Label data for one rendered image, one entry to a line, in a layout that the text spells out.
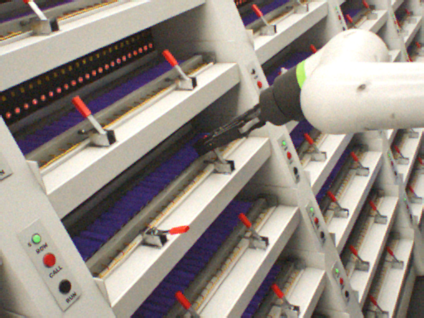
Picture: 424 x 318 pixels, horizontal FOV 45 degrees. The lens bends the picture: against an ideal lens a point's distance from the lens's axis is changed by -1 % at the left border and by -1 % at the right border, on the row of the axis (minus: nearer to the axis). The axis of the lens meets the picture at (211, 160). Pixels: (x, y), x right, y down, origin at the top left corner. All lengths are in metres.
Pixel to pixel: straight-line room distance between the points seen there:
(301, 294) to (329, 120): 0.65
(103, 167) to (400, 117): 0.44
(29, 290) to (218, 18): 0.72
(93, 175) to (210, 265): 0.39
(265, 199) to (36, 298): 0.71
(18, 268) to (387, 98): 0.52
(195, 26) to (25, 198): 0.65
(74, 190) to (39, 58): 0.20
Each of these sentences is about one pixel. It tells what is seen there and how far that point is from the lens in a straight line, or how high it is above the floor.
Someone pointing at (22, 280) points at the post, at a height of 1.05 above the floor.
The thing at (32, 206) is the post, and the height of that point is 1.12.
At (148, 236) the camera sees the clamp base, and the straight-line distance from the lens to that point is 0.87.
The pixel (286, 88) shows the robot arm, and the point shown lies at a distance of 0.89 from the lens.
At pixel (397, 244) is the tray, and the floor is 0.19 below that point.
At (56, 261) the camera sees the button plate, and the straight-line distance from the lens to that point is 0.72.
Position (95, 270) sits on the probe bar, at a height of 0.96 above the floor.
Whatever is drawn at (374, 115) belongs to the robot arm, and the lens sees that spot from 0.72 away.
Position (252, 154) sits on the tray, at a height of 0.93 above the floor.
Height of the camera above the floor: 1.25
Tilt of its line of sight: 15 degrees down
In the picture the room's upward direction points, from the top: 25 degrees counter-clockwise
